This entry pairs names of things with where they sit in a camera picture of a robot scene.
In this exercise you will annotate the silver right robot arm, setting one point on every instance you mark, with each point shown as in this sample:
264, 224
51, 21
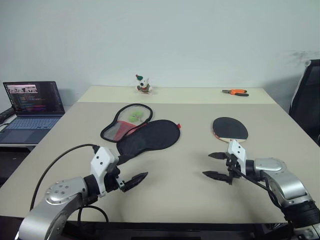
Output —
287, 182

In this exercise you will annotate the black red paddle case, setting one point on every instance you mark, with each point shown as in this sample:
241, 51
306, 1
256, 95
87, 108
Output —
152, 136

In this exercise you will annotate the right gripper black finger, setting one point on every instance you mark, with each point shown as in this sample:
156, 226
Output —
216, 175
218, 156

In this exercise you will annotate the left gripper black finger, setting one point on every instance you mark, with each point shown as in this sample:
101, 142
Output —
122, 159
133, 181

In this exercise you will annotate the open blue laptop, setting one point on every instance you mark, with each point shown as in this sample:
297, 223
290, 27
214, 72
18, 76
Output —
32, 100

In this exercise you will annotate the dark side desk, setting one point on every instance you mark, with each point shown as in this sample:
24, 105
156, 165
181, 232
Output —
15, 148

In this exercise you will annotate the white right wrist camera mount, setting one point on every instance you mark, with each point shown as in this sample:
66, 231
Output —
236, 150

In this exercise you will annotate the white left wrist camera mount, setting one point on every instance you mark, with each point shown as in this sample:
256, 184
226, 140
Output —
102, 157

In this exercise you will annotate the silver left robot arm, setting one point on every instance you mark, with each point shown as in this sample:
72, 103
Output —
57, 192

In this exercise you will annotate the green round object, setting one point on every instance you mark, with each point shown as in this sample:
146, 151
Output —
135, 116

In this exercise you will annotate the white plush toy dog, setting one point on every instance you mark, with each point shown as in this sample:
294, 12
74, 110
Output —
143, 85

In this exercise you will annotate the black rubber table tennis paddle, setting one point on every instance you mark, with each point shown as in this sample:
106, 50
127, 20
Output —
228, 127

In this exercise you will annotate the black device beside laptop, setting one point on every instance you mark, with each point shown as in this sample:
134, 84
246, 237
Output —
5, 115

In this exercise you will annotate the black office chair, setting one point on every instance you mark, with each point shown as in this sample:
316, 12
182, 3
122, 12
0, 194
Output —
306, 100

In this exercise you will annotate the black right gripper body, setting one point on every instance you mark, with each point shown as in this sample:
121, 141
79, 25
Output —
232, 165

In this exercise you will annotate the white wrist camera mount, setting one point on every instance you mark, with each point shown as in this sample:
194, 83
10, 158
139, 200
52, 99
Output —
102, 157
236, 150

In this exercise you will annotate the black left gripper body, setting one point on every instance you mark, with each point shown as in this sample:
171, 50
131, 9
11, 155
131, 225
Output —
113, 178

